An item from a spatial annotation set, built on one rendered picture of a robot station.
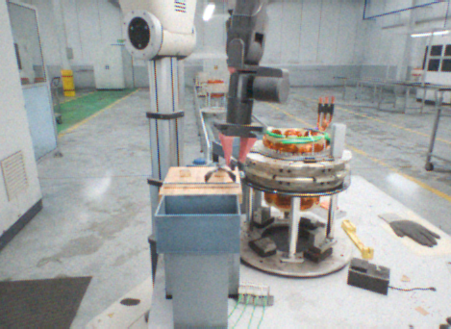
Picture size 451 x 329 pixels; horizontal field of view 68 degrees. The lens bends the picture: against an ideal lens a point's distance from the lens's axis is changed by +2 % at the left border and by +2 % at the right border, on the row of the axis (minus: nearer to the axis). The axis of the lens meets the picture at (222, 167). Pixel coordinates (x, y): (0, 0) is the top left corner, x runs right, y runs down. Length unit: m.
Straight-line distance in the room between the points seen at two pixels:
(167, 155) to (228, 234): 0.61
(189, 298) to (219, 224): 0.20
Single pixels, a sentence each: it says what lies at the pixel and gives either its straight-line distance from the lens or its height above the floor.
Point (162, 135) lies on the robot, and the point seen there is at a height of 1.10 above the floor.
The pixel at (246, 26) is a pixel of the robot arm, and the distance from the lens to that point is 0.71.
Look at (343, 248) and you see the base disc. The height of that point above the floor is 0.80.
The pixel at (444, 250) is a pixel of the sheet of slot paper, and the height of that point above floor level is 0.78.
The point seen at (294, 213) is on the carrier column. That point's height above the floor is 0.95.
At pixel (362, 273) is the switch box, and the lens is 0.97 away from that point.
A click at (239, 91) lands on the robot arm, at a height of 1.29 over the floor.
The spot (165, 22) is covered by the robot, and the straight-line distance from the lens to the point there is 1.13.
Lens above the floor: 1.35
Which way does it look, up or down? 18 degrees down
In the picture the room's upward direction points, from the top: straight up
